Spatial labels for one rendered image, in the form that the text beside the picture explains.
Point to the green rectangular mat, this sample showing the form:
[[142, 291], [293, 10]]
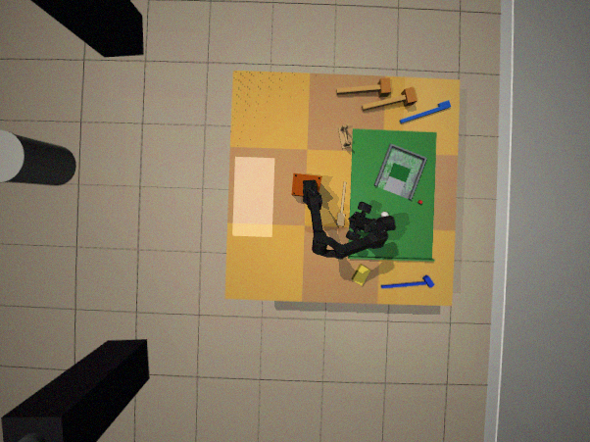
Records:
[[413, 236]]

